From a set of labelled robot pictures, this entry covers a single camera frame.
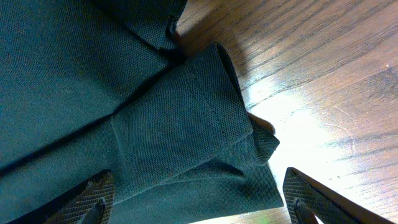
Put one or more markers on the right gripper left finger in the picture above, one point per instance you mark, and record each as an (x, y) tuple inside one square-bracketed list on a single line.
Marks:
[(89, 202)]

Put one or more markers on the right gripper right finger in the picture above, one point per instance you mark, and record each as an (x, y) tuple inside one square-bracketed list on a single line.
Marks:
[(309, 201)]

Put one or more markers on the black polo shirt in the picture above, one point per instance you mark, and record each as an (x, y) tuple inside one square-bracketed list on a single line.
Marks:
[(88, 86)]

